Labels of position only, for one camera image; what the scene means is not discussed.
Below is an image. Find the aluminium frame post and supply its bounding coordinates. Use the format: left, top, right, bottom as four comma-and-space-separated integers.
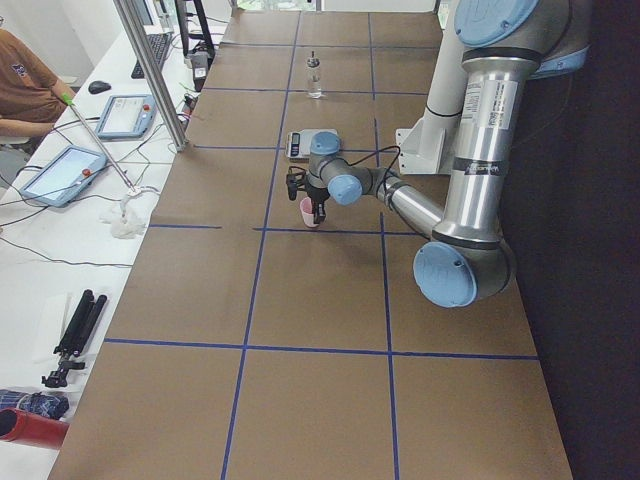
114, 0, 187, 152

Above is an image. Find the metal grabber rod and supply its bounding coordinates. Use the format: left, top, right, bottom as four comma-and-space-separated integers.
62, 93, 138, 198

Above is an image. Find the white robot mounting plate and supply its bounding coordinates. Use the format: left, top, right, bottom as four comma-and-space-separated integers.
395, 107, 459, 175

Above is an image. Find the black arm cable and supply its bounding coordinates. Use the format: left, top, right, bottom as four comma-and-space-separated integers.
344, 144, 404, 201

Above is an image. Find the black keyboard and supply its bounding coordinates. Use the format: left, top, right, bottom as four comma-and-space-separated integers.
130, 33, 172, 79

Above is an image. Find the far blue teach pendant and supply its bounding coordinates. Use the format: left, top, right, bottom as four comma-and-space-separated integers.
95, 94, 156, 140

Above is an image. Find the pink plastic cup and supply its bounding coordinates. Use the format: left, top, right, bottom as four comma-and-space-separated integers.
299, 197, 319, 228

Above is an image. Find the person in brown shirt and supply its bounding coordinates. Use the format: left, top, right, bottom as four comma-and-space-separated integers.
1, 28, 75, 138

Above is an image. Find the blue teach pendant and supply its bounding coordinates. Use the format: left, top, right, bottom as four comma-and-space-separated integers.
19, 145, 107, 207
95, 94, 156, 140

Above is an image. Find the black folded tripod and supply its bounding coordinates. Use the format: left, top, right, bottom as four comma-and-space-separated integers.
41, 289, 108, 388

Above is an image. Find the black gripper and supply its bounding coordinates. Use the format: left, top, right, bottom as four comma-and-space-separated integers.
305, 183, 329, 223

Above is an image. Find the white digital kitchen scale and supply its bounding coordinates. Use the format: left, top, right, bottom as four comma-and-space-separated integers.
286, 129, 341, 161

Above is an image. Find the red cylinder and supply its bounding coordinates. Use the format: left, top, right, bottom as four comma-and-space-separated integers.
1, 408, 69, 450

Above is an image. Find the near blue teach pendant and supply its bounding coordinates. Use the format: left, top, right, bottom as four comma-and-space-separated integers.
19, 145, 107, 207

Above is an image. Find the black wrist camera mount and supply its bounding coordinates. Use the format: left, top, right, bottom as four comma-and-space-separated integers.
285, 166, 307, 201

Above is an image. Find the black computer mouse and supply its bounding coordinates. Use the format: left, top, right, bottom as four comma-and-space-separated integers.
88, 80, 112, 95

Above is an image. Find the clear glass sauce bottle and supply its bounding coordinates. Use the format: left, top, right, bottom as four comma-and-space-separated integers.
306, 51, 322, 99

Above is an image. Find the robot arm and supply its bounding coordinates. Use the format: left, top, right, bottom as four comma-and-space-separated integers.
287, 1, 592, 308

